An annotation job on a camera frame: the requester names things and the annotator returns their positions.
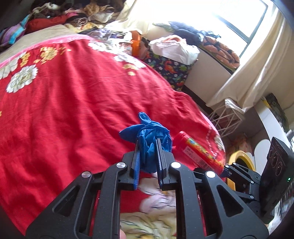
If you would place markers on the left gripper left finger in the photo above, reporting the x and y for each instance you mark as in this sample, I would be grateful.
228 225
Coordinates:
89 207

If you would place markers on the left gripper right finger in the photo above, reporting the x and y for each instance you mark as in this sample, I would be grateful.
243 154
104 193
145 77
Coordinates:
205 206

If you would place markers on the red colourful candy tube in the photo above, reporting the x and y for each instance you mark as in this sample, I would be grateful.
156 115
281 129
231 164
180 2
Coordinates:
197 153

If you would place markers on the blue glove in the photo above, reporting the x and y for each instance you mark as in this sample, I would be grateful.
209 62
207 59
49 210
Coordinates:
146 134

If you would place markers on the yellow rimmed black trash bin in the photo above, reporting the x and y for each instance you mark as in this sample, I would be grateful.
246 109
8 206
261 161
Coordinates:
240 163

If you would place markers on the left hand painted nails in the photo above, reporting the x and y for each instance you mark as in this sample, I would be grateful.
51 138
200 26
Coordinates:
122 235

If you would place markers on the white round chair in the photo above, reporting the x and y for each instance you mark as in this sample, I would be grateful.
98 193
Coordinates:
260 155

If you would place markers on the cardboard box under desk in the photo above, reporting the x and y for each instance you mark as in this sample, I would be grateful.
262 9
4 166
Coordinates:
240 142

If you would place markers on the white vanity desk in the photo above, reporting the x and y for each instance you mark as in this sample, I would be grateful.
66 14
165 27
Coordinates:
271 124

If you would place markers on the dark bag on desk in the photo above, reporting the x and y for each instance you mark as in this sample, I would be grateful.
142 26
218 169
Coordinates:
272 103

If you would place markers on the red floral bed blanket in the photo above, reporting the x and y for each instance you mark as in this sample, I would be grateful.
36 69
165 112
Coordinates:
63 105

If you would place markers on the right cream curtain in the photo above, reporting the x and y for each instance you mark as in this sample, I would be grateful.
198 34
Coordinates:
259 65

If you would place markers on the cream curtain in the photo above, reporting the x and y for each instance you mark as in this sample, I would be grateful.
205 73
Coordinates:
136 15
259 65

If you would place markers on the dinosaur print laundry basket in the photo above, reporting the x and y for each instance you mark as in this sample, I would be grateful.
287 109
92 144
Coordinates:
174 72

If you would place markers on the orange patterned folded blanket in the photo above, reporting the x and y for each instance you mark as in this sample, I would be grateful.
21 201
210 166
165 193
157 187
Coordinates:
221 52

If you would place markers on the white bag in basket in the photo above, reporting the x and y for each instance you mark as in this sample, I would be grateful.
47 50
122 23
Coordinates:
175 48

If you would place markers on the orange plastic bag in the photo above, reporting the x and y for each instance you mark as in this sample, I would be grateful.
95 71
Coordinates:
136 39

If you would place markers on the dark blue clothes on sill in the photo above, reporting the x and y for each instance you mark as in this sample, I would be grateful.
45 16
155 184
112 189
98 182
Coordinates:
192 35

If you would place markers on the striped purple cloth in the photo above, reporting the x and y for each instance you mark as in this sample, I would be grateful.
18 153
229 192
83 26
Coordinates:
12 34

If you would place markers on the pile of dark clothes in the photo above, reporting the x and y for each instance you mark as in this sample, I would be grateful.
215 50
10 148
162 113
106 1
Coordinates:
75 15

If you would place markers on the left cream curtain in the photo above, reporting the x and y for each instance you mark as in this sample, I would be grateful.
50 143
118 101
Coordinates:
136 15

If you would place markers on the white wire side table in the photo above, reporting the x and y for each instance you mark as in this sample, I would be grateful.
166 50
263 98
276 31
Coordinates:
226 117

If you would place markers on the window frame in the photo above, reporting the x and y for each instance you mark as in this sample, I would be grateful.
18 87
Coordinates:
239 22

